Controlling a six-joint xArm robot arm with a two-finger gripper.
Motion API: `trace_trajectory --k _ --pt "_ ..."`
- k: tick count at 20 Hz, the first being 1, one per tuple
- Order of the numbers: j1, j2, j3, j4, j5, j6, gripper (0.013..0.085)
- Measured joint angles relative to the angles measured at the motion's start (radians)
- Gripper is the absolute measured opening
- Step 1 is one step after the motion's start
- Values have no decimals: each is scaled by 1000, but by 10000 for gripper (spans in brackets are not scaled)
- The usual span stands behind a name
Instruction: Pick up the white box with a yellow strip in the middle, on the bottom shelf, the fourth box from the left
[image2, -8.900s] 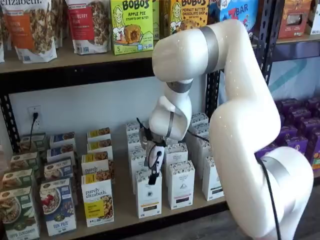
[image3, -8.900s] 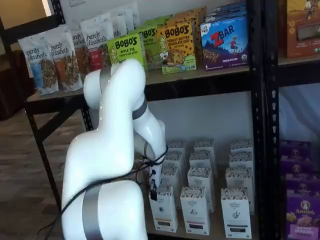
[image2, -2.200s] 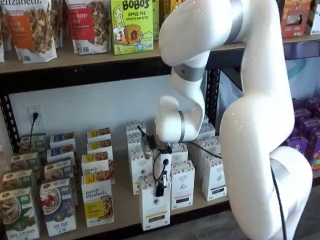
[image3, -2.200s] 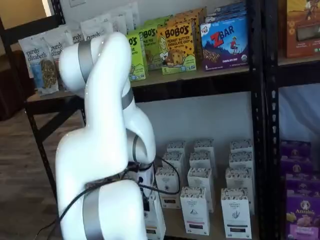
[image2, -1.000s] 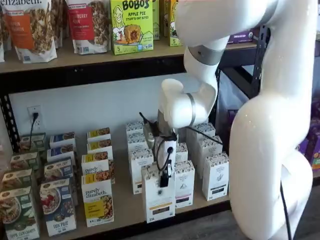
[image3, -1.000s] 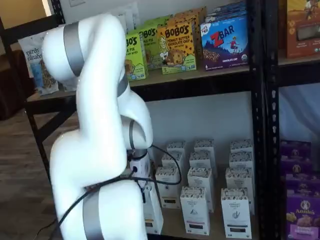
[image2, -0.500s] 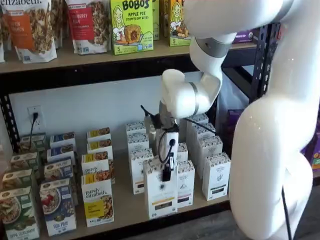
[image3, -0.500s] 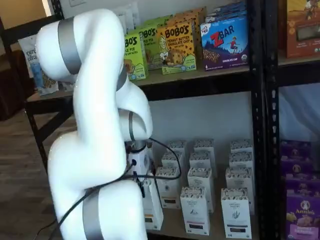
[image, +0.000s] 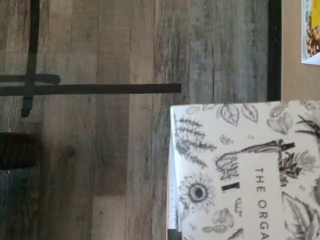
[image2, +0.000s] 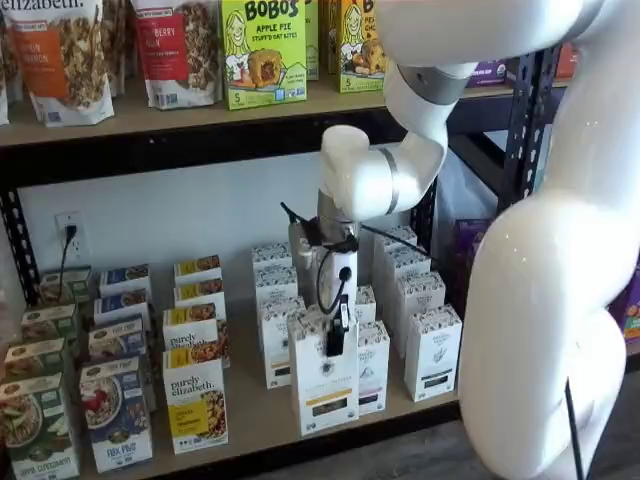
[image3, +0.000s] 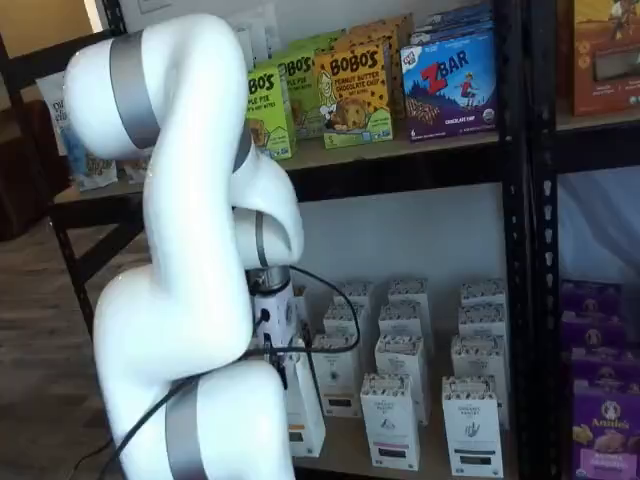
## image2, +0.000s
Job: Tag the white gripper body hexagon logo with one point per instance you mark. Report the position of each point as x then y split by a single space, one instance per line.
337 260

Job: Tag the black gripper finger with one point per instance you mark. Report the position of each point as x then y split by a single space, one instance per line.
336 340

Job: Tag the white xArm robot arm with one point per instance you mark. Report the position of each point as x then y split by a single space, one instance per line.
525 300

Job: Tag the white box pink strip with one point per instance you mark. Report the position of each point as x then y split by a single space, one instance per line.
375 370
366 302

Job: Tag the white box dark strip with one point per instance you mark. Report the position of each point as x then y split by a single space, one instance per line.
432 355
407 260
420 290
395 237

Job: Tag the wooden shelf board with cartons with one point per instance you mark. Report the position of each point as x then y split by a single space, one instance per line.
250 440

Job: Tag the purple Annie's snack box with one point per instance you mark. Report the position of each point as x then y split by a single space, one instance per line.
472 237
631 290

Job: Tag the yellow purely elizabeth oatmeal box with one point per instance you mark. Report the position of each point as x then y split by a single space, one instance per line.
195 400
197 292
197 267
190 325

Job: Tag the yellow Bobo's peanut butter box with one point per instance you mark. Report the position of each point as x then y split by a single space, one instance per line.
357 55

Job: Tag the wooden shelf board with snacks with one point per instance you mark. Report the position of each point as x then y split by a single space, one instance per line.
175 120

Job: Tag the green Bobo's apple pie box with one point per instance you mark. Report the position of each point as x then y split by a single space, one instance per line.
265 55
312 45

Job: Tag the green apple cinnamon oatmeal box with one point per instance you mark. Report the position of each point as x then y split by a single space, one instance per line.
65 285
50 322
37 430
35 357

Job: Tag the orange and green snack box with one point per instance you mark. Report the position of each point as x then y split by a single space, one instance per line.
632 325

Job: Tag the orange Annie's snack box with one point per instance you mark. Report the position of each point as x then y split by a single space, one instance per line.
566 62

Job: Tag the black metal shelving rack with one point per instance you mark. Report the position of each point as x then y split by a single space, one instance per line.
150 160
542 125

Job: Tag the red purely elizabeth granola bag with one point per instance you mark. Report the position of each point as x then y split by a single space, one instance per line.
175 55

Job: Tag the orange purely elizabeth granola bag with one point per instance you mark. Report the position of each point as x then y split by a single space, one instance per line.
120 50
55 65

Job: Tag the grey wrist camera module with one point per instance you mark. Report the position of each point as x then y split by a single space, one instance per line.
302 250

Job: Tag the white wall outlet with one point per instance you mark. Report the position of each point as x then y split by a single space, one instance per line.
75 250

